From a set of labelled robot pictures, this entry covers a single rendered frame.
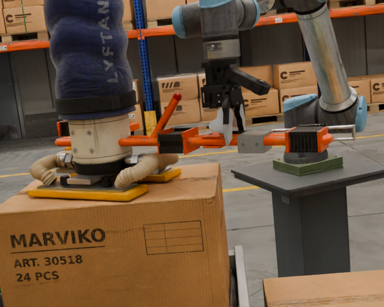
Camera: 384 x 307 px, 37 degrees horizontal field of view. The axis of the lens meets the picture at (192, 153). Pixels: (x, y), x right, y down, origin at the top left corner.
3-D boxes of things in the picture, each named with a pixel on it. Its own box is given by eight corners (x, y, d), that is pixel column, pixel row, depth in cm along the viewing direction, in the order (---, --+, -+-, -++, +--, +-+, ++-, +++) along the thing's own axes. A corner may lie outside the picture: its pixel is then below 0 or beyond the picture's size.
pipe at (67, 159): (30, 183, 163) (27, 162, 162) (84, 162, 184) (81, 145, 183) (131, 186, 147) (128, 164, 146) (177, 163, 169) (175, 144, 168)
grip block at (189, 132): (156, 155, 151) (154, 133, 150) (174, 147, 159) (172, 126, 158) (184, 155, 147) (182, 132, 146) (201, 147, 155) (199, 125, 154)
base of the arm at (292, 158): (275, 160, 253) (272, 138, 251) (311, 151, 260) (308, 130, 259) (300, 166, 236) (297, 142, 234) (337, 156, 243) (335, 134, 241)
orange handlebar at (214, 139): (24, 149, 174) (22, 137, 173) (85, 131, 200) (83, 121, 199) (330, 149, 131) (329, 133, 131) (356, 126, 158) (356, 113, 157)
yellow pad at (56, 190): (27, 197, 162) (25, 179, 161) (51, 187, 170) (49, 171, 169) (128, 201, 146) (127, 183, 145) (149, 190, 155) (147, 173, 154)
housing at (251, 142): (236, 153, 142) (235, 136, 141) (247, 148, 148) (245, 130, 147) (264, 153, 139) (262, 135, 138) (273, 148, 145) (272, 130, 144)
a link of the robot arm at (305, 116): (292, 133, 257) (288, 94, 253) (330, 131, 248) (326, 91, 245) (280, 141, 244) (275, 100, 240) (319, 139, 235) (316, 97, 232)
